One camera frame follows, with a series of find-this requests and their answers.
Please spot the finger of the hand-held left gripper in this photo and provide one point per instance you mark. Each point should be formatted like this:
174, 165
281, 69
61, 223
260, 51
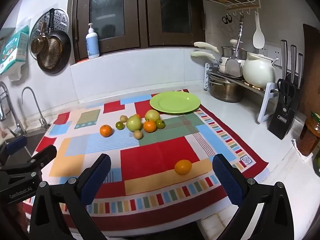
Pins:
43, 155
16, 143

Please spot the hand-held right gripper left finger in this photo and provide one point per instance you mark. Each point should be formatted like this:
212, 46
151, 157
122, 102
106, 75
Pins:
97, 177

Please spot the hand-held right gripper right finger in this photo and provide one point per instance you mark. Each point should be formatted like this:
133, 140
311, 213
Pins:
228, 180

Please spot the orange mandarin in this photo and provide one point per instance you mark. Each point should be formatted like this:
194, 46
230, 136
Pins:
106, 130
149, 126

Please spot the yellowish orange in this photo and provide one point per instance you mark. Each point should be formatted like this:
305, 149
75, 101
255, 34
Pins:
183, 167

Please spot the small green citrus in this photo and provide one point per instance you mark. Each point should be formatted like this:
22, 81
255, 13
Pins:
119, 125
160, 124

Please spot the large green apple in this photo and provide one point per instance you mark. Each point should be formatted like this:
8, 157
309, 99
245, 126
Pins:
134, 124

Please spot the green plate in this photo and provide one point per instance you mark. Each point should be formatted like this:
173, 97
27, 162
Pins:
175, 102

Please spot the thin chrome faucet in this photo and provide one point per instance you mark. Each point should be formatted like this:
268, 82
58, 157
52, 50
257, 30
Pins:
37, 107

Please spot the colourful patchwork table mat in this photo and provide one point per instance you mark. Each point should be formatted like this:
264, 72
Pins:
160, 155

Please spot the black knife block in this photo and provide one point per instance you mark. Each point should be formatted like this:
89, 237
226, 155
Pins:
282, 122

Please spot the large yellow-green apple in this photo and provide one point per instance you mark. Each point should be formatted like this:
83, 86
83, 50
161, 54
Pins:
152, 115

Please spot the white steel pot rack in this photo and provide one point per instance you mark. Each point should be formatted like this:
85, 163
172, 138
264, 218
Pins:
266, 100

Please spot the large steel stockpot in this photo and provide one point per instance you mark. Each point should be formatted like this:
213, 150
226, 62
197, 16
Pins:
225, 91

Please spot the green glass jar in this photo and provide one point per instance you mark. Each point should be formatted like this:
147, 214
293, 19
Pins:
317, 163

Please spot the jar with green lid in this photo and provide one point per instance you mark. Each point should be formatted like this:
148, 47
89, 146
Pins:
311, 135

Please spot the teal printed carton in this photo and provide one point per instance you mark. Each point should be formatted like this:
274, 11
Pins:
13, 47

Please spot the brass strainer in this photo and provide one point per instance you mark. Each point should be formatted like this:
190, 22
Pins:
52, 52

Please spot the small brass saucepan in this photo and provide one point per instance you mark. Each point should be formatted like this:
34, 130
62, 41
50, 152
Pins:
38, 44

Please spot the black frying pan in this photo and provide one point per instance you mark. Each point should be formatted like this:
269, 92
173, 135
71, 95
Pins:
65, 52

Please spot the black kitchen scissors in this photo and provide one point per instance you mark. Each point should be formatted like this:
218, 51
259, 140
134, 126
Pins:
286, 90

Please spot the white ceramic kettle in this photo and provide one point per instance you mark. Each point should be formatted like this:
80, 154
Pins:
258, 71

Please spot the steel strainer ladle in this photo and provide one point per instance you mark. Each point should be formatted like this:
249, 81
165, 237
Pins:
233, 66

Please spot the blue white soap pump bottle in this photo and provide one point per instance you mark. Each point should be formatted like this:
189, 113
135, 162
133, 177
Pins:
92, 45

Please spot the round perforated steel steamer tray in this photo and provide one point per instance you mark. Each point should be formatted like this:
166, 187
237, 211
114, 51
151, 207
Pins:
61, 17

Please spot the brown wooden board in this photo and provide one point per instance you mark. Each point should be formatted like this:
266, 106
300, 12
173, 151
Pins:
311, 67

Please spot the white rice spoon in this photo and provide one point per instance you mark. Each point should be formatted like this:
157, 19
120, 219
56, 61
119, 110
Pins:
258, 38

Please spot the small black hanging scissors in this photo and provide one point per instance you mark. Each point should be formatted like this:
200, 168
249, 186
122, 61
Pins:
227, 19

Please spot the white wall socket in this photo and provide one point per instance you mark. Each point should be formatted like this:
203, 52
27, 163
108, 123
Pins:
271, 52

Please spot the dark brown window frame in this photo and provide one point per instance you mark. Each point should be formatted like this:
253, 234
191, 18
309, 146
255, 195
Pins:
142, 17

